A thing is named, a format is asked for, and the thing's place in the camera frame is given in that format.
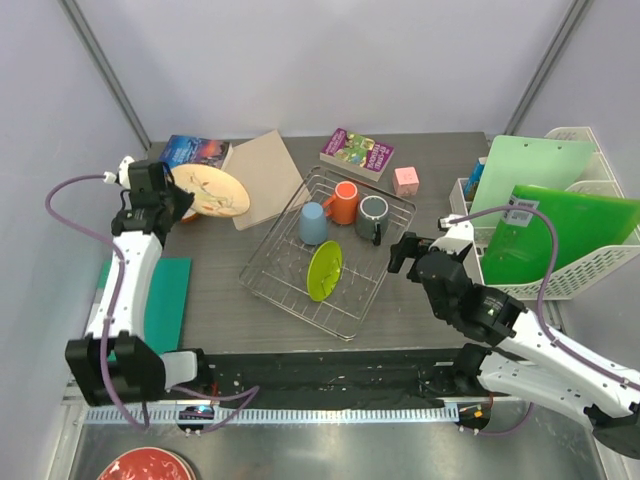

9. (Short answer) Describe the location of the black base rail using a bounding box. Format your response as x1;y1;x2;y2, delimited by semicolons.
174;344;489;411

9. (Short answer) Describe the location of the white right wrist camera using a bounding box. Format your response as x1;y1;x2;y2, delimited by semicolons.
432;214;474;263

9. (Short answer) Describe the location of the blue plastic cup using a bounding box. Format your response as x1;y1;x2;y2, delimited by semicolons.
298;202;328;246

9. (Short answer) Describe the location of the teal notebook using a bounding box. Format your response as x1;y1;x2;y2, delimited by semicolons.
94;256;194;356

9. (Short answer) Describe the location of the beige floral plate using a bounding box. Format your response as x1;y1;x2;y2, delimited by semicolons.
172;163;251;218

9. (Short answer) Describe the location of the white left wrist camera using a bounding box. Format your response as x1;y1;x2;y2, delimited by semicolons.
103;156;136;189

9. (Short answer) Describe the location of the light green clipboard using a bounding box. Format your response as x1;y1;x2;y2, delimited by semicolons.
470;135;595;213

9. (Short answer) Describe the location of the white plastic file organizer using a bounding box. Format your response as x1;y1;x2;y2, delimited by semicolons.
464;126;639;300

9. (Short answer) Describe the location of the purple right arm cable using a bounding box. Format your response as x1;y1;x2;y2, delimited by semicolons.
447;205;640;437

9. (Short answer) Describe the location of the metal wire dish rack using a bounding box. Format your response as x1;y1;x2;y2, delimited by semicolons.
239;166;416;341

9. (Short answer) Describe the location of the bright green folder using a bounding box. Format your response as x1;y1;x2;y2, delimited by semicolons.
481;185;639;285

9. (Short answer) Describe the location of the grey mug black handle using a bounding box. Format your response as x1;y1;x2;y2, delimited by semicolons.
355;195;390;246

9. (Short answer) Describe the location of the beige notebook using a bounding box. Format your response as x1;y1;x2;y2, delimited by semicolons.
222;130;310;231

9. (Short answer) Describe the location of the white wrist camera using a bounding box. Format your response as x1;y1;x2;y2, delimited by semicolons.
432;214;474;263
103;156;136;189

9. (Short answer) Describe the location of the orange mug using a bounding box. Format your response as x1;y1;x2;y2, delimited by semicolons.
322;181;359;225

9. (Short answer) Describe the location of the lime green plate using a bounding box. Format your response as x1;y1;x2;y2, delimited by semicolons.
306;240;343;302

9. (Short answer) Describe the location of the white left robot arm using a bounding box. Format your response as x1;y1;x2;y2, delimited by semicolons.
65;157;213;406

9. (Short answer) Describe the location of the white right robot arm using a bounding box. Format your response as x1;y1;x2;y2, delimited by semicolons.
387;232;639;459

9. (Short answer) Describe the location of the blue fantasy book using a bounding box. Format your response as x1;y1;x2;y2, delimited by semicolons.
159;135;233;169

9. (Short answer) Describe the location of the pink cube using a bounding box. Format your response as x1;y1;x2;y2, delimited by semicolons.
392;166;420;197

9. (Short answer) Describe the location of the blue small book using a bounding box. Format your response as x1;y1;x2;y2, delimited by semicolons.
463;157;487;202

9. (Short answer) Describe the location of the orange and white bowl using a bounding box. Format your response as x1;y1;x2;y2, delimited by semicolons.
181;210;198;223

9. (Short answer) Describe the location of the purple children's book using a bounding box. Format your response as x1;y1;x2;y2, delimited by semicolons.
319;128;395;182

